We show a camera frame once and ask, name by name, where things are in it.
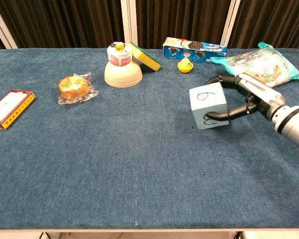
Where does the pink white toy cake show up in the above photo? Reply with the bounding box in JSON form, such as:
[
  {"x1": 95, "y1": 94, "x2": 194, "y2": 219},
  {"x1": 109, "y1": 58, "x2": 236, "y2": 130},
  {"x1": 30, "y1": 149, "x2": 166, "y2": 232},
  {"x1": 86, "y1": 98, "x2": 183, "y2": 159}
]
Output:
[{"x1": 106, "y1": 42, "x2": 133, "y2": 67}]

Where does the white frame post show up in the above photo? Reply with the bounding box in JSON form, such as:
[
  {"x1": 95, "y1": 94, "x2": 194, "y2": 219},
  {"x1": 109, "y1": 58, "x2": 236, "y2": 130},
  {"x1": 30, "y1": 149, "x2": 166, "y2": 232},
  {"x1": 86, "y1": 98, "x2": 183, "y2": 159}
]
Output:
[
  {"x1": 120, "y1": 0, "x2": 138, "y2": 48},
  {"x1": 220, "y1": 0, "x2": 243, "y2": 47},
  {"x1": 0, "y1": 0, "x2": 18, "y2": 49}
]

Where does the white yellow flat box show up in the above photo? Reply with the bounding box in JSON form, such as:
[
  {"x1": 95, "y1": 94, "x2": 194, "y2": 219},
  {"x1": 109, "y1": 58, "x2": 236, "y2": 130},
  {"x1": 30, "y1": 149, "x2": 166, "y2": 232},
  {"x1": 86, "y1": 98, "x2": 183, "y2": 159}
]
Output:
[{"x1": 0, "y1": 89, "x2": 36, "y2": 130}]

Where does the teal clear snack bag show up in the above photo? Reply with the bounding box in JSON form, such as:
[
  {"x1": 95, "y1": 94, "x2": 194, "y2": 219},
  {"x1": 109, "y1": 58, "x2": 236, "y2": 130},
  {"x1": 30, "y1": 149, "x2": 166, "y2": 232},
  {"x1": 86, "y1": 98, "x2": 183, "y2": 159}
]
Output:
[{"x1": 210, "y1": 41, "x2": 299, "y2": 88}]

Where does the yellow green sponge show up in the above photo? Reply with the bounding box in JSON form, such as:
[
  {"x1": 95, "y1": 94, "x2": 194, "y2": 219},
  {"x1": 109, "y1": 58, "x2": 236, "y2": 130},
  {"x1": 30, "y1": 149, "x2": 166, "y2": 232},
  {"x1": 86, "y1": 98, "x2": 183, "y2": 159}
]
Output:
[{"x1": 128, "y1": 41, "x2": 162, "y2": 72}]

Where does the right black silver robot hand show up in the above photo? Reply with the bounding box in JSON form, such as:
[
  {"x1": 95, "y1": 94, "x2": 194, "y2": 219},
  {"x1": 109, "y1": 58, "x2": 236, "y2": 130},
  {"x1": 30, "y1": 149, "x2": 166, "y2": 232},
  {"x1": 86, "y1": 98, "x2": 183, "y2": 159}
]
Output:
[{"x1": 204, "y1": 73, "x2": 287, "y2": 122}]

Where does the wrapped round bread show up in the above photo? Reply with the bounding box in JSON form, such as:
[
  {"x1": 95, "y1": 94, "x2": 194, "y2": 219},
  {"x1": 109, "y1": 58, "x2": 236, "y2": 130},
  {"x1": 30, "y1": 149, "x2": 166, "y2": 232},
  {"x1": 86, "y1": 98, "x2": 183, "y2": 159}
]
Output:
[{"x1": 55, "y1": 71, "x2": 100, "y2": 105}]

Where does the blue cookie box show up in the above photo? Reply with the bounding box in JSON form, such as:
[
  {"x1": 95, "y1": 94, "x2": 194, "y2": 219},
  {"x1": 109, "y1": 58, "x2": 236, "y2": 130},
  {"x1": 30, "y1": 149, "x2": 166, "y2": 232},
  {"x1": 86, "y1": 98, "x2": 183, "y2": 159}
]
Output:
[{"x1": 162, "y1": 37, "x2": 228, "y2": 63}]

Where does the yellow rubber duck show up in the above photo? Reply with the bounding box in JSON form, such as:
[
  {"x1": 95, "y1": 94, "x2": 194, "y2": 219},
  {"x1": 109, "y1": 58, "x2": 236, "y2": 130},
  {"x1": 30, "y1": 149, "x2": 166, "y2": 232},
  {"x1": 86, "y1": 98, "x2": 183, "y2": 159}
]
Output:
[{"x1": 177, "y1": 58, "x2": 194, "y2": 74}]

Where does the blue table cloth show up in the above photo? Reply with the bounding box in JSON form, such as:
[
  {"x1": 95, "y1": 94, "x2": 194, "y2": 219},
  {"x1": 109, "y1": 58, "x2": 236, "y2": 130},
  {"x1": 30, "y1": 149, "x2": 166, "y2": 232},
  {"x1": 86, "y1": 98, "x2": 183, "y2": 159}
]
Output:
[{"x1": 0, "y1": 48, "x2": 299, "y2": 231}]

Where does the light blue number cube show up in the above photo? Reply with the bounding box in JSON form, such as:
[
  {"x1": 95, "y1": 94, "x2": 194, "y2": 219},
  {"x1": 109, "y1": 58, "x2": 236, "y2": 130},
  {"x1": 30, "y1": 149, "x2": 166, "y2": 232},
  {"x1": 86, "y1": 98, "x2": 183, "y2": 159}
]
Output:
[{"x1": 189, "y1": 82, "x2": 230, "y2": 130}]

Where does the beige upturned bowl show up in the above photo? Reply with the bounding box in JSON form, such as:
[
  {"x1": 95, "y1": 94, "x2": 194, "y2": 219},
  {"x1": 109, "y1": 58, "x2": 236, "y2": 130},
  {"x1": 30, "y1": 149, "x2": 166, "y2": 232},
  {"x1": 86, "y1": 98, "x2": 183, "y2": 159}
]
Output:
[{"x1": 104, "y1": 59, "x2": 144, "y2": 88}]

